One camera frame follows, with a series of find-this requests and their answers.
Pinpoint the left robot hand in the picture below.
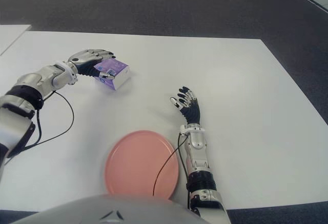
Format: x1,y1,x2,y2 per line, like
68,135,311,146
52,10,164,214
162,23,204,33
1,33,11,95
67,49,117,81

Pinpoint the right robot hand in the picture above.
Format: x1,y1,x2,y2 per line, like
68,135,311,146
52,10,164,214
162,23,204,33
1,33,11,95
169,86,201,126

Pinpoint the purple tissue paper pack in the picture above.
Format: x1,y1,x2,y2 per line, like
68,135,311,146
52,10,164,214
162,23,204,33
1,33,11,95
93,59,133,91

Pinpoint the pink round plate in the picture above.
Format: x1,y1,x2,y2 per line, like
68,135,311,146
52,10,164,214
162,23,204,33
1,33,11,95
104,130,180,200

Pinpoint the grey robot torso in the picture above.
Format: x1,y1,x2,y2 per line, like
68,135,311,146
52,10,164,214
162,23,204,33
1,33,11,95
11,194,206,224

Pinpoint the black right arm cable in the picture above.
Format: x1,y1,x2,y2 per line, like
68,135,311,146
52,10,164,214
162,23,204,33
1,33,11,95
152,133,192,207

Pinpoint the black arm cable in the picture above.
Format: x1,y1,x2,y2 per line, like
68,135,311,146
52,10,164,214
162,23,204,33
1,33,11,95
152,133,192,207
5,90,75,158

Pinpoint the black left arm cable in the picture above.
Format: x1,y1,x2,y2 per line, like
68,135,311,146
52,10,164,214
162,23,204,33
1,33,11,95
5,90,75,158

